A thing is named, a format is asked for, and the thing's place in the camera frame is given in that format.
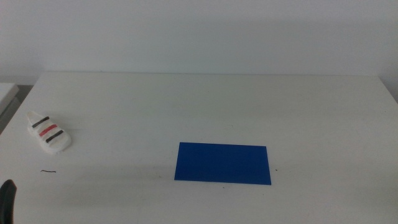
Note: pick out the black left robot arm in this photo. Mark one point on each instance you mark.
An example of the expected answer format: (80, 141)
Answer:
(7, 202)

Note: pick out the blue rectangular mat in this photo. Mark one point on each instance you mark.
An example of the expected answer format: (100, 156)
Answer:
(222, 163)

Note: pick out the small dark thread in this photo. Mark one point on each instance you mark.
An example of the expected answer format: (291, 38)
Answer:
(48, 171)

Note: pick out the white side table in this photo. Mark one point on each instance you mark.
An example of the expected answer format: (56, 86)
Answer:
(6, 91)

